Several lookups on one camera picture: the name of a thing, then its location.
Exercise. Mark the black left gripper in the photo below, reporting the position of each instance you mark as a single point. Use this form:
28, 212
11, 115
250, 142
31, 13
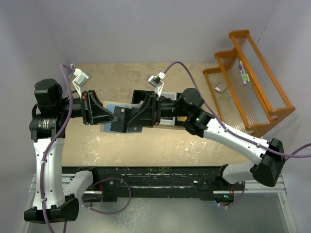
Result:
94, 111

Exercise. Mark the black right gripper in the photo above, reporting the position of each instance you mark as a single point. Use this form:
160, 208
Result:
146, 116

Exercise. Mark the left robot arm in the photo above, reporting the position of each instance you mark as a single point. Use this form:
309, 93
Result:
50, 117

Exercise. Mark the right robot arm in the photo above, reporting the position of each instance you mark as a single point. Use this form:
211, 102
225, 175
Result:
265, 163

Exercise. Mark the gold cards in bin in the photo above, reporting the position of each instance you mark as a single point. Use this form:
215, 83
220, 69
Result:
182, 118

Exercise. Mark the small grey red box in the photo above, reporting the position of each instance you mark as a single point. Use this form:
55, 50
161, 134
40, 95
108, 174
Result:
221, 87

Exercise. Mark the orange wooden rack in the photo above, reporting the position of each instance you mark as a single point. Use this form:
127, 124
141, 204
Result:
255, 111

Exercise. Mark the markers on rack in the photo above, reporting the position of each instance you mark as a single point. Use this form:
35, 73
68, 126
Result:
243, 72

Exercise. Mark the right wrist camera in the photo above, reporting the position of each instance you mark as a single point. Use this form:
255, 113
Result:
157, 82

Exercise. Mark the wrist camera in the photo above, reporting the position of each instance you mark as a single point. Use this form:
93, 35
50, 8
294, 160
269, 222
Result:
157, 82
81, 78

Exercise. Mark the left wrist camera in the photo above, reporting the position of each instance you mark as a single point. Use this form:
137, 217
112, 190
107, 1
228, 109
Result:
81, 78

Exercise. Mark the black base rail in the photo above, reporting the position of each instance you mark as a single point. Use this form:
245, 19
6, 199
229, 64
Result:
185, 182

